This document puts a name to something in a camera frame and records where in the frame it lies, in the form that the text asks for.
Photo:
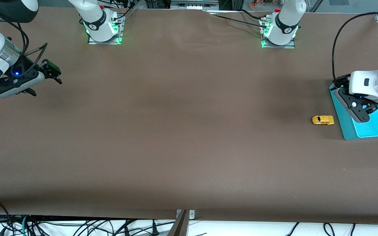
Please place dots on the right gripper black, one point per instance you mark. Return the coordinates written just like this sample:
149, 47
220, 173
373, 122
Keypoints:
31, 66

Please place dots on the yellow beetle toy car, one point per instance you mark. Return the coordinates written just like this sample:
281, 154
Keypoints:
323, 120

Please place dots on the teal plastic bin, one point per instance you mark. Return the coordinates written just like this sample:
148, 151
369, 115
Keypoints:
372, 129

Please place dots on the grey background equipment box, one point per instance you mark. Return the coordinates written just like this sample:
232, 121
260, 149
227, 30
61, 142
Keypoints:
192, 5

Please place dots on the dark angled support bar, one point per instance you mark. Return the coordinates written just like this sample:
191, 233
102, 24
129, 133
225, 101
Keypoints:
179, 226

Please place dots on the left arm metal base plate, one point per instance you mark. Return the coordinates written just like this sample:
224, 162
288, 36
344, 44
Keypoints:
284, 47

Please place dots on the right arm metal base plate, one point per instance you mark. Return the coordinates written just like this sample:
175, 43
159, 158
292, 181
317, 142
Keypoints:
110, 42

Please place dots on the metal table edge bracket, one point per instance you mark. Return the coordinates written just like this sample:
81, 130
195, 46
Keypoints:
192, 214

